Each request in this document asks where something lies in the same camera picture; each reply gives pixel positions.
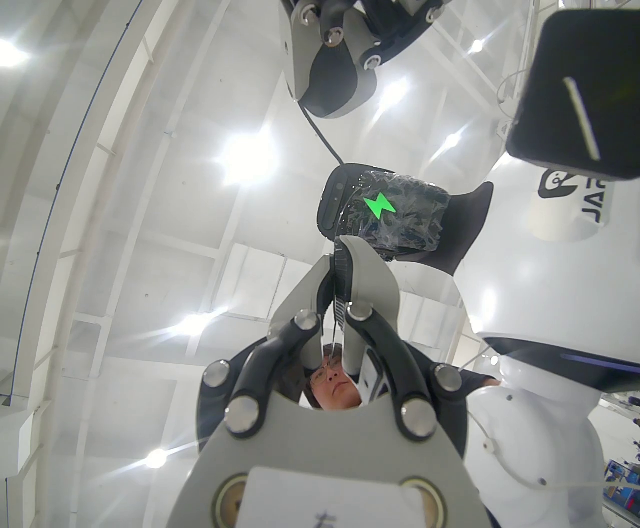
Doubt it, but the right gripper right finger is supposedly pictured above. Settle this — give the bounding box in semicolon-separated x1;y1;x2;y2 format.
334;235;469;452

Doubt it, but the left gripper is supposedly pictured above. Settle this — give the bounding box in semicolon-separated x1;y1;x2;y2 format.
280;0;447;120

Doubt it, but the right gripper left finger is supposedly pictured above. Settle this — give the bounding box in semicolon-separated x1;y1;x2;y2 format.
196;254;335;452

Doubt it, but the person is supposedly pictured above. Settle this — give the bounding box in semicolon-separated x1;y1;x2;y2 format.
301;344;364;412

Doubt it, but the robot body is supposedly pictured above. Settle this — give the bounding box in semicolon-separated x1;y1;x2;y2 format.
316;162;640;528

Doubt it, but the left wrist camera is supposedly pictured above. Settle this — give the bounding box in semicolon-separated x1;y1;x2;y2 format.
505;9;640;182

